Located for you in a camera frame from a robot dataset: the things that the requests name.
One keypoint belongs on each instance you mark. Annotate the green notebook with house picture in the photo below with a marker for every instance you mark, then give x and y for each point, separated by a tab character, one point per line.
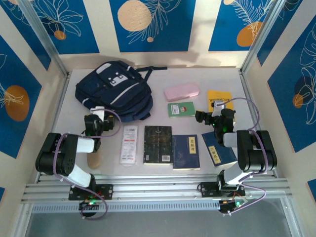
182	109

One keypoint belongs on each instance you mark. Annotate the blue book yellow label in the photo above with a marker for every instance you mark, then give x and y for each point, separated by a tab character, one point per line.
209	140

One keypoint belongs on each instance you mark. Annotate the white plastic packet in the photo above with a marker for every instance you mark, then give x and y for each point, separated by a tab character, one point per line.
128	145

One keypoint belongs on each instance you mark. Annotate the pink pencil case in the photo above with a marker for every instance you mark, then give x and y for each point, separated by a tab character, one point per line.
181	92

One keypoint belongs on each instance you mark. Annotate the beige oval object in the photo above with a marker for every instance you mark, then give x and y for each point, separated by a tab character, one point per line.
93	160

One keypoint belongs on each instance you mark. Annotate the navy blue backpack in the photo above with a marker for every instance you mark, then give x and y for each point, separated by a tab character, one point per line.
118	86

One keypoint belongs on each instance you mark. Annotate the blue book white label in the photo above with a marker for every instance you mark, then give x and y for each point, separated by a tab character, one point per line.
185	153

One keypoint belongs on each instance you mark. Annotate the black book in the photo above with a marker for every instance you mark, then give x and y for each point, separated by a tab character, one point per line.
158	145

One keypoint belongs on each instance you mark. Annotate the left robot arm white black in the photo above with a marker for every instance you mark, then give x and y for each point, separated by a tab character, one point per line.
54	153

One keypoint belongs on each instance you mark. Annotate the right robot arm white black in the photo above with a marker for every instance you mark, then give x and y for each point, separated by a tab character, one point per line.
256	153

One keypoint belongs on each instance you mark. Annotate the blue poster dark circle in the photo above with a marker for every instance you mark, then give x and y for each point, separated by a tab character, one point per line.
296	118

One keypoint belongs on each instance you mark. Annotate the black controller board green LED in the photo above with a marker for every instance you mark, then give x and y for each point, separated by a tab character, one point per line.
85	205
227	207

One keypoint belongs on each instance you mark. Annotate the aluminium extrusion base rails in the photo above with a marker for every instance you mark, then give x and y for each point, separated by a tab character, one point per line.
158	190

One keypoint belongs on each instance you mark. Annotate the blue poster orange circle leaves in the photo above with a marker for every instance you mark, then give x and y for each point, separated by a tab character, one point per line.
14	128

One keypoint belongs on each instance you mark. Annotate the blue poster large cream circle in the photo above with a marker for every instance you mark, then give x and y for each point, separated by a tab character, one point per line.
172	29

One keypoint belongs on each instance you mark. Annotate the blue poster small orange circle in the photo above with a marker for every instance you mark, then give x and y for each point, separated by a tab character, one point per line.
74	37

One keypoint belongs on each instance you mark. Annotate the blue poster orange circle fern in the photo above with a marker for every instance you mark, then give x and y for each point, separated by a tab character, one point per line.
227	24

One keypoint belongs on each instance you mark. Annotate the blue poster peach circle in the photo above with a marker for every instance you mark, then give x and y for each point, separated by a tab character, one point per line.
29	42

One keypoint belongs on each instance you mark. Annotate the grey acrylic panel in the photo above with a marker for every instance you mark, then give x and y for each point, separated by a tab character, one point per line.
158	227

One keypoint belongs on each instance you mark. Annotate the blue poster white leaf lines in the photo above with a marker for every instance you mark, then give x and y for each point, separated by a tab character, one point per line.
288	22

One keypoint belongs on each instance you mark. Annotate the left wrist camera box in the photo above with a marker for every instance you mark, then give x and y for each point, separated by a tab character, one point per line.
97	112

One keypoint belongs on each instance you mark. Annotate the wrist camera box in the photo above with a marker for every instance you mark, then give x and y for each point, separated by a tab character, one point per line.
97	112
218	108

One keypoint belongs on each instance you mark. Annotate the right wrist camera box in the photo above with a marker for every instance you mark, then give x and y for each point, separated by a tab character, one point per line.
218	108

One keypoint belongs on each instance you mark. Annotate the aluminium table side rail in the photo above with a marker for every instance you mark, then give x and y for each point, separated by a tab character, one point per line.
60	103
249	98

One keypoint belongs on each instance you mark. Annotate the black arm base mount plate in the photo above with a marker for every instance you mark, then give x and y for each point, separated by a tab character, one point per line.
108	191
207	190

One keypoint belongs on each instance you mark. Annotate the aluminium frame post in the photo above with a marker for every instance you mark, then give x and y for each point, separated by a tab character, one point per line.
263	37
47	42

